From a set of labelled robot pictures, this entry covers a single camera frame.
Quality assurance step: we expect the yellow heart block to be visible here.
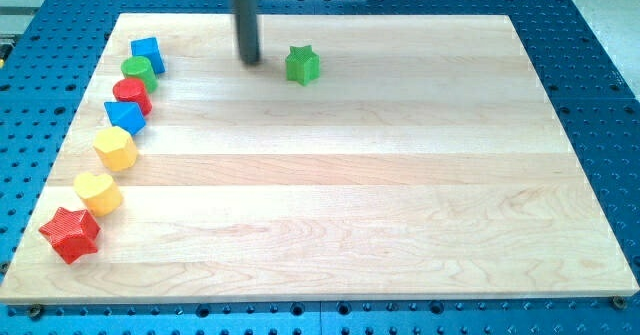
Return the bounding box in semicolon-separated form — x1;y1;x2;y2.
73;172;123;217

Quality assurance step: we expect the yellow hexagon block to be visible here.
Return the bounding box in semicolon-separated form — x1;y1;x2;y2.
93;126;138;172

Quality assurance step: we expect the green star block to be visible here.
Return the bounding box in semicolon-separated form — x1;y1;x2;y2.
285;45;320;86

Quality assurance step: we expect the red cylinder block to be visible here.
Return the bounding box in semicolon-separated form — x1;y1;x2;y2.
112;78;152;116

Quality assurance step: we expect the blue triangular prism block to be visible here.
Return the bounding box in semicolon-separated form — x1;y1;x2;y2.
104;101;146;136

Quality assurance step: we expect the red star block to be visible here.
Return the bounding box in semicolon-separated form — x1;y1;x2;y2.
39;207;101;264

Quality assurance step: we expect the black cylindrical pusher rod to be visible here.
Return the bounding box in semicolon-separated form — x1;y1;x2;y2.
231;0;260;66

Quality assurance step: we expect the green cylinder block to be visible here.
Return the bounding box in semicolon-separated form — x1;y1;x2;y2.
120;56;158;93

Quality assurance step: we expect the blue cube block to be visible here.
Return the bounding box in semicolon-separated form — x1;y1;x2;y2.
130;37;165;74

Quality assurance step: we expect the light wooden board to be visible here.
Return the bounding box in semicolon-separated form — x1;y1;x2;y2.
1;13;639;304

